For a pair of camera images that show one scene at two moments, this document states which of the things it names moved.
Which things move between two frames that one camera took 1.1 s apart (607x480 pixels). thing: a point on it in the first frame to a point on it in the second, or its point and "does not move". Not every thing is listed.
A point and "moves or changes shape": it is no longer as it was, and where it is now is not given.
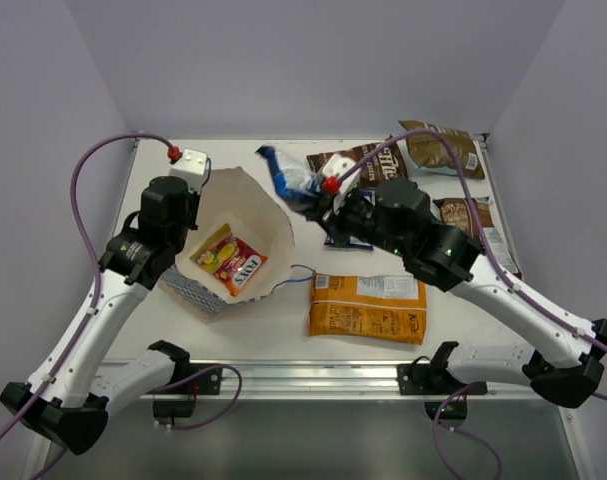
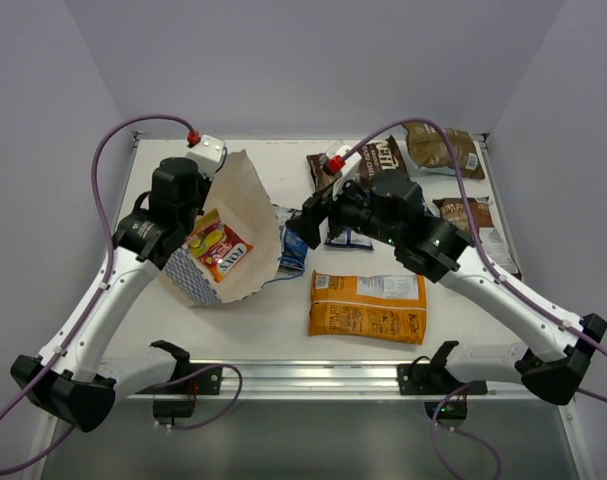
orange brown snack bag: x=386 y=308 does not move
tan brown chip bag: x=431 y=153 does not move
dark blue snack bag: x=352 y=241 does not move
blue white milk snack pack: x=292 y=176 to x=294 y=249
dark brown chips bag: x=456 y=211 does not move
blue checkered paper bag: x=239 y=247 moves or changes shape
